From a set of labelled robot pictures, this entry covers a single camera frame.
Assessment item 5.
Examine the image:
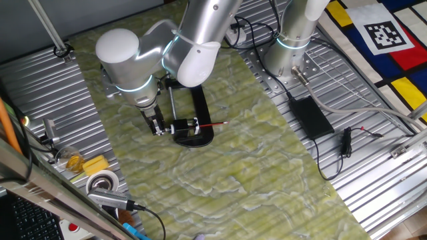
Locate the thick grey robot cable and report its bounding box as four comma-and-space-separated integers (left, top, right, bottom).
290, 65, 427, 131

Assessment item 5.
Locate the white tape roll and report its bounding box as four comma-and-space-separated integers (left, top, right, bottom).
85, 169, 120, 195

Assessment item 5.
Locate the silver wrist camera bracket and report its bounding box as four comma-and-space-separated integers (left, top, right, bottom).
99, 65, 123, 99

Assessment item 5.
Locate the aluminium pole with bracket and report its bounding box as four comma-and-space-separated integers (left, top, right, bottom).
27, 0, 75, 65

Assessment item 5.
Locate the black C-clamp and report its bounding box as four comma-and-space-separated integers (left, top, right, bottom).
163, 79, 215, 148

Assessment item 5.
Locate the brown round object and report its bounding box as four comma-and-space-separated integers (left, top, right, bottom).
117, 209, 137, 228

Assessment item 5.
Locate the black camera cable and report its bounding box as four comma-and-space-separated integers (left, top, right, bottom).
133, 203, 167, 240

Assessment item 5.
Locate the red pencil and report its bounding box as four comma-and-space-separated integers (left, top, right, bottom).
199, 121, 230, 129

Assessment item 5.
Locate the glass beaker yellow liquid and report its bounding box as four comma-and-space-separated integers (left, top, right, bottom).
54, 145, 86, 175

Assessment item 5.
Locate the aluminium frame bar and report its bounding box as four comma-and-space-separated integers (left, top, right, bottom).
0, 136, 137, 240

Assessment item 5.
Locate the orange pole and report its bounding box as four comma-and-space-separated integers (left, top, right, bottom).
0, 96, 23, 156

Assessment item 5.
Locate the black bundled adapter cable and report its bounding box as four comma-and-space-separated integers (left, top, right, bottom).
312, 125, 384, 182

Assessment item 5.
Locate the black power adapter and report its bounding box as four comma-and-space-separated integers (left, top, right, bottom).
288, 95, 336, 141

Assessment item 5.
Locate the white power strip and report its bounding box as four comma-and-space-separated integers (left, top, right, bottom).
225, 25, 248, 47

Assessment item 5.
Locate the silver depth camera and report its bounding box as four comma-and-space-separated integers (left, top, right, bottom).
86, 186, 137, 212

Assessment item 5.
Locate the fiducial marker board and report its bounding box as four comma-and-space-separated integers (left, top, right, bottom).
318, 0, 427, 125

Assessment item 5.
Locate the white marker tag paper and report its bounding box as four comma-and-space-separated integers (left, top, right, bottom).
345, 2, 416, 57

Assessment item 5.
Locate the green marble pattern mat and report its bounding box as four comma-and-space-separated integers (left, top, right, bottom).
68, 0, 373, 240

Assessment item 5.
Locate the yellow sponge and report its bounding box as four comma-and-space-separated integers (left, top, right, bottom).
81, 154, 111, 177

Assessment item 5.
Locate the blue plastic item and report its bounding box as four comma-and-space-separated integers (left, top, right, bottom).
121, 222, 151, 240

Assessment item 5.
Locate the red emergency stop box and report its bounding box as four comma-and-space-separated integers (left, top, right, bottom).
59, 218, 96, 240

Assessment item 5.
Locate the black crank pencil sharpener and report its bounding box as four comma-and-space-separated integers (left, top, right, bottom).
165, 117, 201, 135

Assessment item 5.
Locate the black power cord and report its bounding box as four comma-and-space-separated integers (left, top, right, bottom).
230, 16, 294, 100

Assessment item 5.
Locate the black keyboard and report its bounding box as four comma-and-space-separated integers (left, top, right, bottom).
8, 195, 65, 240

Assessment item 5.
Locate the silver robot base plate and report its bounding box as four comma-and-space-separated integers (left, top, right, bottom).
240, 42, 322, 97

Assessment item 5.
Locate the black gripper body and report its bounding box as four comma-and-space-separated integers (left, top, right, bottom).
139, 105, 165, 133

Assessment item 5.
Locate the small grey camera stand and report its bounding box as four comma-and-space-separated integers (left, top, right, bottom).
39, 117, 61, 146

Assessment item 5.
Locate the aluminium corner frame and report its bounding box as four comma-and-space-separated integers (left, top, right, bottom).
389, 99, 427, 159

